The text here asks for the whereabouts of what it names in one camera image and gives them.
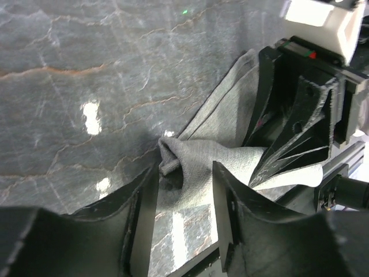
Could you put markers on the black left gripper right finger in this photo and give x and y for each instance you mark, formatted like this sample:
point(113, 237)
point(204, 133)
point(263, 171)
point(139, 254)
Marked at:
point(258, 237)

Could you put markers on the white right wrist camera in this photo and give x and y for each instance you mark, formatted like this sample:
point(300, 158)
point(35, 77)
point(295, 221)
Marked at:
point(333, 25)

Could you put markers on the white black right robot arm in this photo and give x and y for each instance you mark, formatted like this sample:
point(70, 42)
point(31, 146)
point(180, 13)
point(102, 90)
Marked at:
point(340, 189)

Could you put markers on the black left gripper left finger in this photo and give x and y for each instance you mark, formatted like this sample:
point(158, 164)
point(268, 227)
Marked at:
point(111, 237)

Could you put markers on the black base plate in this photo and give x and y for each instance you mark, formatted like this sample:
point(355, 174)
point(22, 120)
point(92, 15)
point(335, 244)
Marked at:
point(300, 198)

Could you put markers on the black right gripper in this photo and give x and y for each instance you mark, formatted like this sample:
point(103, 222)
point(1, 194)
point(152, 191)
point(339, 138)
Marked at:
point(306, 101)

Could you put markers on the grey cloth napkin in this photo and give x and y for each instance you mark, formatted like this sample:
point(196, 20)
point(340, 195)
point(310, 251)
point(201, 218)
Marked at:
point(216, 133)

